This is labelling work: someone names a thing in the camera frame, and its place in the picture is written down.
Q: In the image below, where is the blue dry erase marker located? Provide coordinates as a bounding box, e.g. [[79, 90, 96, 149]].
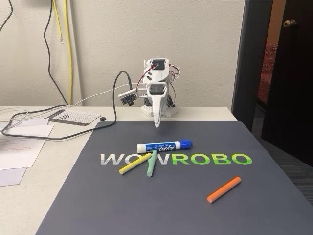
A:
[[136, 140, 194, 154]]

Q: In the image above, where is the green chalk stick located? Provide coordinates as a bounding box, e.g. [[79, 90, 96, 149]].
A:
[[146, 149, 158, 178]]

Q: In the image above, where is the yellow chalk stick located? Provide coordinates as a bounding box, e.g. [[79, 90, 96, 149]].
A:
[[118, 152, 152, 175]]

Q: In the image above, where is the ruled white screw sheet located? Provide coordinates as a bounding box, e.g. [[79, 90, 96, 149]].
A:
[[44, 109, 102, 127]]

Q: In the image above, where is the grey WOWROBO mat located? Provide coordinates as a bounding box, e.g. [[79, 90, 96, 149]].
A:
[[35, 120, 313, 235]]

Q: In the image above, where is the orange chalk stick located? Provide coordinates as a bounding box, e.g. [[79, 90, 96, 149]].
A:
[[206, 176, 242, 204]]

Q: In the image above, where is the dark wooden door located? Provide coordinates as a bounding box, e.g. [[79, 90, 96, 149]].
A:
[[260, 0, 313, 168]]

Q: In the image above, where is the large white paper sheet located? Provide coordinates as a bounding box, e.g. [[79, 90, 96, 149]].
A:
[[0, 124, 55, 171]]

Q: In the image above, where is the small white paper sheet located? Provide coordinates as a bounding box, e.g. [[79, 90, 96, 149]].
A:
[[0, 167, 28, 188]]

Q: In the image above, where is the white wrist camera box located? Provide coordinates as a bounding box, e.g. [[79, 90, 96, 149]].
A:
[[118, 88, 138, 107]]

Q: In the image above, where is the thin white cable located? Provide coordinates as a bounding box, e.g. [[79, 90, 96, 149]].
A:
[[0, 83, 148, 131]]

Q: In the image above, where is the long yellow wire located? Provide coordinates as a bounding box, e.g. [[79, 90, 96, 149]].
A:
[[64, 0, 73, 105]]

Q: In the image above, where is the dark grey door frame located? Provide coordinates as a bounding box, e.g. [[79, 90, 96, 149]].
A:
[[230, 0, 274, 134]]

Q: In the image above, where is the short yellow wire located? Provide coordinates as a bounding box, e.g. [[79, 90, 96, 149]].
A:
[[52, 0, 64, 45]]

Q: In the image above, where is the thin black wall cable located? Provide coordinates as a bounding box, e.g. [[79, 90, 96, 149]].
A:
[[0, 0, 14, 33]]

